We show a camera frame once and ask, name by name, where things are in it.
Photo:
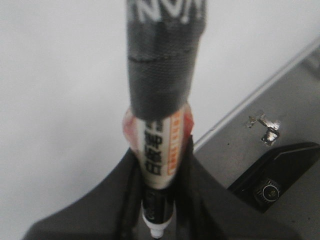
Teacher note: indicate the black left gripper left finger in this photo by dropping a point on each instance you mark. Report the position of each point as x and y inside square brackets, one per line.
[110, 211]

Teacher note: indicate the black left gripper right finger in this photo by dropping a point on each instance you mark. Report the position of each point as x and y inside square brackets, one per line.
[205, 210]

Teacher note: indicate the whiteboard marker with black tape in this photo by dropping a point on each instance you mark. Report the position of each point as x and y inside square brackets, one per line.
[162, 44]

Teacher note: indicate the white glossy whiteboard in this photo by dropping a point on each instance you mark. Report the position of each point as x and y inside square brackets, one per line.
[64, 88]

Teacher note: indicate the black camera mount with lens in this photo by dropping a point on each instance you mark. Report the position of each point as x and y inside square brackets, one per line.
[268, 178]

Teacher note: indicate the grey metal bracket plate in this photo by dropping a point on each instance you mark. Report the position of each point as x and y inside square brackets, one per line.
[272, 132]

